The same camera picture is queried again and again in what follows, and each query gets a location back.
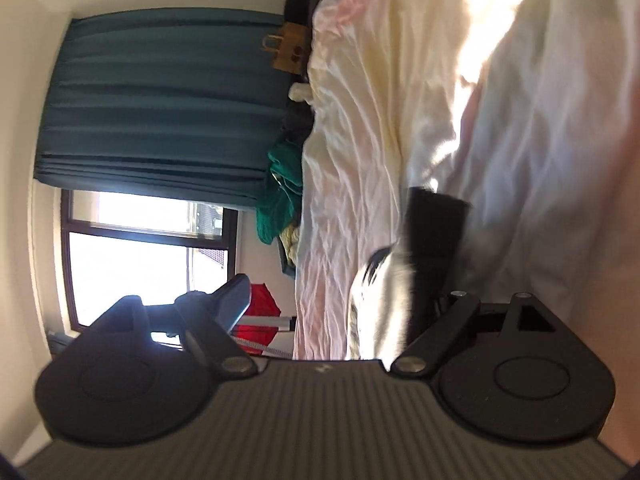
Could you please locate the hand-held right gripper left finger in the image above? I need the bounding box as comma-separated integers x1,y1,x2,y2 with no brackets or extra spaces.
97,274,258,380

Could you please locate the green cloth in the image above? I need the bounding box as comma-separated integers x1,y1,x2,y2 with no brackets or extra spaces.
255,139,304,246

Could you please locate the dark clothes pile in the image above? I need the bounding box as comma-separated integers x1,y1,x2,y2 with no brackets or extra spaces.
281,100,315,147

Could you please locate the brown paper bag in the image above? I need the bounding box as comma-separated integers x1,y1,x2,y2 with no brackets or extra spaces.
260,22,312,74

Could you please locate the yellow cloth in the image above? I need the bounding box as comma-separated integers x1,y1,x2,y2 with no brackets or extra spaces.
278,224,302,263

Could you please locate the dark framed window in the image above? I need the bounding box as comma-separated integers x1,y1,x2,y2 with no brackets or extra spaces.
60,189,240,333

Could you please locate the teal curtain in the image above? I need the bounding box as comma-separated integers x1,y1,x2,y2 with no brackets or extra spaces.
34,7,301,209

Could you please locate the red fabric item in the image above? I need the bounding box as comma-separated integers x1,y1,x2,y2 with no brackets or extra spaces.
231,283,282,347

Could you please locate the black and white striped garment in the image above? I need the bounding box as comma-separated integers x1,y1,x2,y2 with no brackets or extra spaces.
347,244,417,361

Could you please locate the pastel bed sheet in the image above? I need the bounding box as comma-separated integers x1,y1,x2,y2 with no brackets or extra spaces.
292,0,546,361

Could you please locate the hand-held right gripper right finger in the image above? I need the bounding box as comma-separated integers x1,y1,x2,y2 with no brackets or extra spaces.
390,287,558,378

